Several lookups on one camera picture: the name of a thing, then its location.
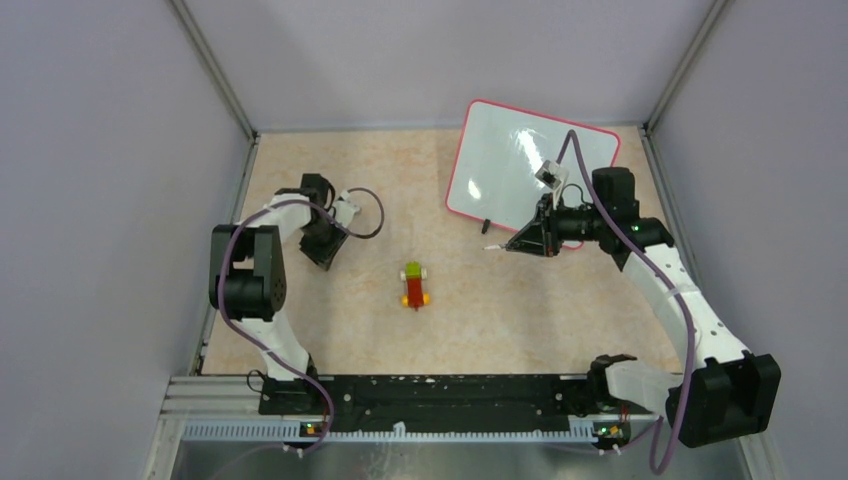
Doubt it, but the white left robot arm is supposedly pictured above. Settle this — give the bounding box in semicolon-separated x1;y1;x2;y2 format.
209;173;348;414

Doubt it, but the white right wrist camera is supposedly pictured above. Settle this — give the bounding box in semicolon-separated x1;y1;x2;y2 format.
535;160;569;191

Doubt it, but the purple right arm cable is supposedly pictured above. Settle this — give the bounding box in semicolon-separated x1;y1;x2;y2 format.
555;129;698;476

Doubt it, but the red toy brick car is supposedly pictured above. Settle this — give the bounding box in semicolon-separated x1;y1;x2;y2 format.
400;261;430;311

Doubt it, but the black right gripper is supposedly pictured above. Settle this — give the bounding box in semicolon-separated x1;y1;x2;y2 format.
507;192;607;258

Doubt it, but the pink framed whiteboard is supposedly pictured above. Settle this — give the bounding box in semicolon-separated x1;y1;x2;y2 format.
445;99;622;232

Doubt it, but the white cable duct strip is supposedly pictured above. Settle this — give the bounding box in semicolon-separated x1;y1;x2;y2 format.
182;420;597;443

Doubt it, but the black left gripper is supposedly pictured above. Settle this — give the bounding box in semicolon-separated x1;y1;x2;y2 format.
299;214;350;270

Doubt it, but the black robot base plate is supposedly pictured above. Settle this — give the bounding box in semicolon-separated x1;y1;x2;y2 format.
258;374;644;433

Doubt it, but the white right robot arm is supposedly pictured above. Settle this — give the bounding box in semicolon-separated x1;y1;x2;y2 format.
503;163;781;448

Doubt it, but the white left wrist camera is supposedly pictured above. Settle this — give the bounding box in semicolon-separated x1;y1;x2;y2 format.
331;190;361;227

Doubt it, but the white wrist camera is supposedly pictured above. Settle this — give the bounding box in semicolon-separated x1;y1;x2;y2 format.
331;190;361;227
535;160;569;191

